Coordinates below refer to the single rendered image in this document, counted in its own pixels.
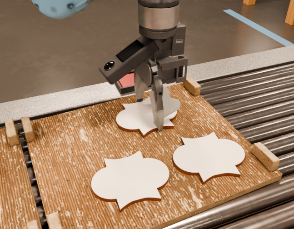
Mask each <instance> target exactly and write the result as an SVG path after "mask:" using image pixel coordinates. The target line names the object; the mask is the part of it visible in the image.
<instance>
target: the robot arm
mask: <svg viewBox="0 0 294 229"><path fill-rule="evenodd" d="M93 1H94V0H32V2H33V4H34V5H36V6H37V8H38V9H39V11H40V12H41V13H42V14H44V15H45V16H47V17H50V18H52V19H58V20H59V19H65V18H67V17H69V16H72V15H74V14H76V13H79V12H81V11H82V10H83V9H84V8H85V7H86V6H87V5H88V4H90V3H91V2H93ZM138 23H139V33H140V34H141V36H140V37H139V38H137V39H136V40H135V41H133V42H132V43H131V44H129V45H128V46H126V47H125V48H124V49H122V50H121V51H120V52H119V53H117V54H116V55H115V56H113V57H112V58H111V59H109V60H108V61H107V62H105V63H104V64H103V65H101V66H100V67H99V71H100V72H101V74H102V75H103V76H104V77H105V79H106V80H107V81H108V83H109V84H111V85H113V84H115V83H116V82H117V81H119V80H120V79H121V78H123V77H124V76H125V75H127V74H128V73H129V72H130V71H132V70H133V69H134V83H135V98H136V101H137V102H141V101H143V94H144V92H145V91H147V90H150V89H152V91H151V92H150V94H149V96H150V101H151V104H152V113H153V117H154V124H155V126H156V127H157V128H158V129H159V130H162V129H163V125H164V118H165V117H166V116H168V115H170V114H172V113H173V112H175V111H177V110H178V109H179V108H180V101H179V100H177V99H174V98H171V97H170V95H169V90H168V88H167V87H165V86H163V84H170V83H174V82H176V83H181V82H185V81H186V76H187V66H188V58H187V57H186V56H185V55H184V45H185V33H186V26H185V25H182V24H181V23H180V22H179V0H138ZM184 65H185V71H184V76H183V68H184Z"/></svg>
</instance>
